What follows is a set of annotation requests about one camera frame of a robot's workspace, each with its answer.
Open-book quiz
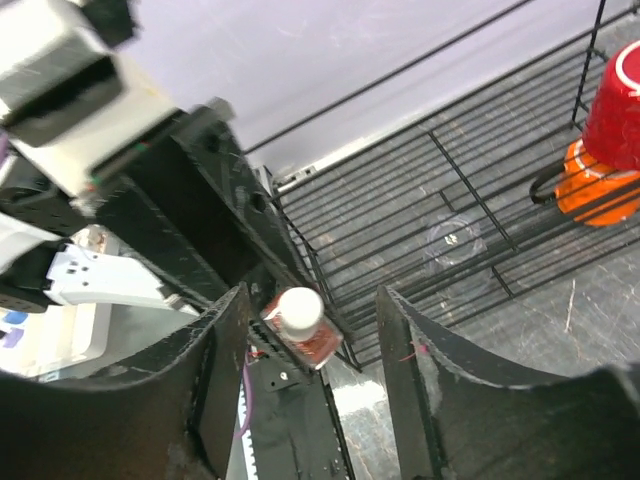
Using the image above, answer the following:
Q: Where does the black wire rack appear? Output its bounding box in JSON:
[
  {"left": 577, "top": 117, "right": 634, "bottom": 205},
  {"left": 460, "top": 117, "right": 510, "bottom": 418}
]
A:
[{"left": 273, "top": 1, "right": 639, "bottom": 371}]

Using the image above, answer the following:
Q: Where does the orange mug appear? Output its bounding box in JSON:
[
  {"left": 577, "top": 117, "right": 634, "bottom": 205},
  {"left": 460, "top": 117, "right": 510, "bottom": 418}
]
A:
[{"left": 529, "top": 140, "right": 639, "bottom": 227}]

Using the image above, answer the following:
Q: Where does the glitter nail polish bottle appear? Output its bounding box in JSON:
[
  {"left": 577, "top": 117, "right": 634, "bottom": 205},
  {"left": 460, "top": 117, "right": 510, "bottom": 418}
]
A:
[{"left": 261, "top": 287, "right": 343, "bottom": 370}]

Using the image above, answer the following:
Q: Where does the white nail polish cap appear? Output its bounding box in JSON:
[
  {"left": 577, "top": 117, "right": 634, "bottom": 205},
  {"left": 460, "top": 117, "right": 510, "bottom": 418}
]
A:
[{"left": 277, "top": 287, "right": 324, "bottom": 342}]

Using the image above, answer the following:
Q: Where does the clear glass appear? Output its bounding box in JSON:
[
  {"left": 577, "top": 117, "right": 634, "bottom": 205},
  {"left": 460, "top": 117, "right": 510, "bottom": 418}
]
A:
[{"left": 423, "top": 214, "right": 486, "bottom": 277}]

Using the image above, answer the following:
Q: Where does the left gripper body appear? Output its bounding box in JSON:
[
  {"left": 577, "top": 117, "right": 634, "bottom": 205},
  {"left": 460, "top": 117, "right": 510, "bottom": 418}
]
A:
[{"left": 84, "top": 99, "right": 240, "bottom": 235}]

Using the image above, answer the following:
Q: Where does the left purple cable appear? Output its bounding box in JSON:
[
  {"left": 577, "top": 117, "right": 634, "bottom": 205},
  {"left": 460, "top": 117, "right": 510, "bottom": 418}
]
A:
[{"left": 234, "top": 364, "right": 257, "bottom": 441}]

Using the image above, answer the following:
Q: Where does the aluminium cable rail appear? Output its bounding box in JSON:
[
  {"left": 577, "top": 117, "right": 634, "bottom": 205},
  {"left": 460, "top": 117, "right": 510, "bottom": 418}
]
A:
[{"left": 236, "top": 384, "right": 259, "bottom": 480}]

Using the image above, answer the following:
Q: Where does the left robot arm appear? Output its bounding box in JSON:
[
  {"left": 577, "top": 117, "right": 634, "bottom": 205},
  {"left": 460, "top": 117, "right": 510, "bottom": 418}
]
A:
[{"left": 1, "top": 106, "right": 313, "bottom": 313}]

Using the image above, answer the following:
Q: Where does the red cup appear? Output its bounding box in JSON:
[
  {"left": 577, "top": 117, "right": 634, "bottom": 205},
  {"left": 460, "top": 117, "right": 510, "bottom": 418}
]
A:
[{"left": 582, "top": 40, "right": 639, "bottom": 171}]

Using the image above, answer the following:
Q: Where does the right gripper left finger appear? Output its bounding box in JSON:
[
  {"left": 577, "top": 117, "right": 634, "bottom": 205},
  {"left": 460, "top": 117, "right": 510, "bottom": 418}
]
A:
[{"left": 1, "top": 284, "right": 250, "bottom": 479}]

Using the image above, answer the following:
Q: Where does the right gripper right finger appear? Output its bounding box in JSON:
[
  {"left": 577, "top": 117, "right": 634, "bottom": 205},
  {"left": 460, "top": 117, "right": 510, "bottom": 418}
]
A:
[{"left": 376, "top": 287, "right": 639, "bottom": 479}]

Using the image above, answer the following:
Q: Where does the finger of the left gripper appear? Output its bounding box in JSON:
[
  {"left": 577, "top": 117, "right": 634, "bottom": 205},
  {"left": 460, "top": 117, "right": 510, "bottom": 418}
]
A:
[
  {"left": 94, "top": 174, "right": 240, "bottom": 304},
  {"left": 169, "top": 106, "right": 312, "bottom": 300}
]

